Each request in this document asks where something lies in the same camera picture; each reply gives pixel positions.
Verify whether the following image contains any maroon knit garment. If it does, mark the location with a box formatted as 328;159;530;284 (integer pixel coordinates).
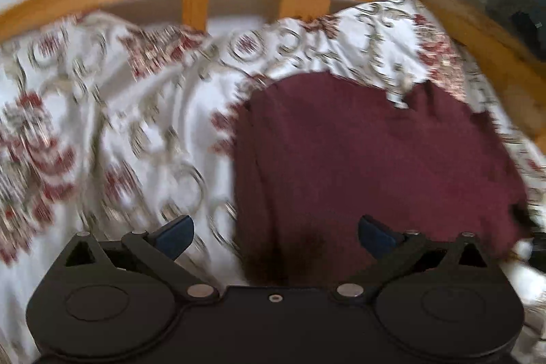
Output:
234;73;528;286

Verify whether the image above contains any white floral bedspread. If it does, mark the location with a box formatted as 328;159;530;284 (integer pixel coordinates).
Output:
1;0;545;363

